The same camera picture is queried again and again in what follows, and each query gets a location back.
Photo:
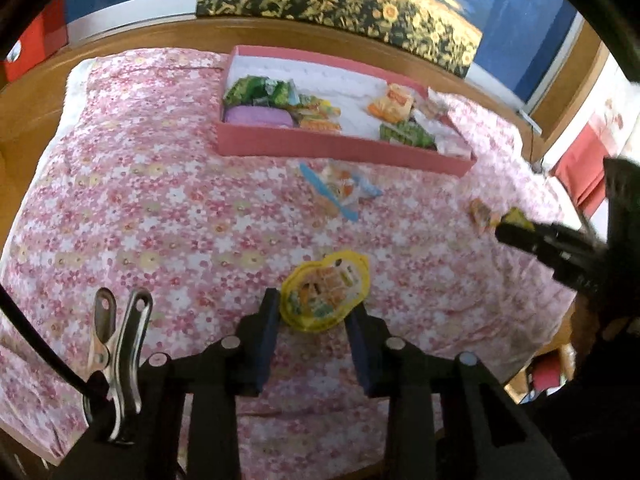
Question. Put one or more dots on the red storage box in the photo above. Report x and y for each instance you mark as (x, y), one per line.
(35, 40)

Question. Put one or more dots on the dark cloth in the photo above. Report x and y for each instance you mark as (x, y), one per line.
(600, 410)

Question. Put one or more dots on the metal spring clip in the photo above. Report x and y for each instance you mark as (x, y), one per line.
(120, 360)

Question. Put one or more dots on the small orange snack packet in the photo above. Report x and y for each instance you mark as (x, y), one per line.
(482, 212)

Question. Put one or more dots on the clear red-white snack packet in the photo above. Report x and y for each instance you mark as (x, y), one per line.
(445, 130)

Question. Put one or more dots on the red and white curtain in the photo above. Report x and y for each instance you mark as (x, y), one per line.
(595, 160)

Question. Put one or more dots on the small grey device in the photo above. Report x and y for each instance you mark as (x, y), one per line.
(529, 117)

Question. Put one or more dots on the yellow snack packet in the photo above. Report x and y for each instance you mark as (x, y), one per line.
(516, 217)

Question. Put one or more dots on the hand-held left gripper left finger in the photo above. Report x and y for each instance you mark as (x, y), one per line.
(267, 345)

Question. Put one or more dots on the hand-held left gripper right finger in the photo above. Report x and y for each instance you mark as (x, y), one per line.
(362, 355)

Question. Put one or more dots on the yellow jelly cup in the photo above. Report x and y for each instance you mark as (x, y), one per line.
(325, 292)

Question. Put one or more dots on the pink cardboard box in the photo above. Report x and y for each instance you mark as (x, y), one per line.
(340, 152)

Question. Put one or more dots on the purple snack packet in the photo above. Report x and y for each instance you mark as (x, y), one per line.
(257, 116)

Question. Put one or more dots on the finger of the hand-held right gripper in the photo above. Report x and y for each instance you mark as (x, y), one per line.
(550, 247)

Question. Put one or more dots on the sunflower field painting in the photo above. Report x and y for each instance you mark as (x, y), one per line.
(350, 0)

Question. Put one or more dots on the pink floral blanket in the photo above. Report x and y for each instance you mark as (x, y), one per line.
(175, 220)

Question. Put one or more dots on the orange long snack packet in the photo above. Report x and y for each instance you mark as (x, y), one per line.
(392, 102)

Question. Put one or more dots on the blue edged clear candy packet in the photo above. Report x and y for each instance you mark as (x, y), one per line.
(340, 187)

